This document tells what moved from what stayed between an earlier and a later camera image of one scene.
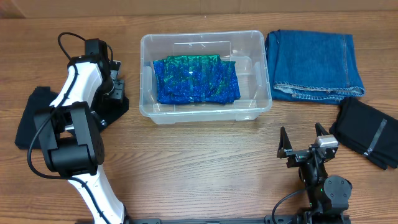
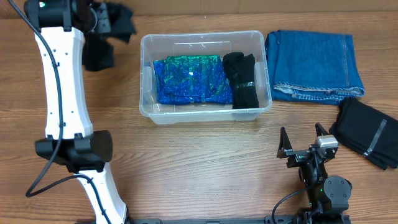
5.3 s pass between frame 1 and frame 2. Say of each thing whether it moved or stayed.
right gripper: stayed
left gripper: moved
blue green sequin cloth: stayed
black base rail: stayed
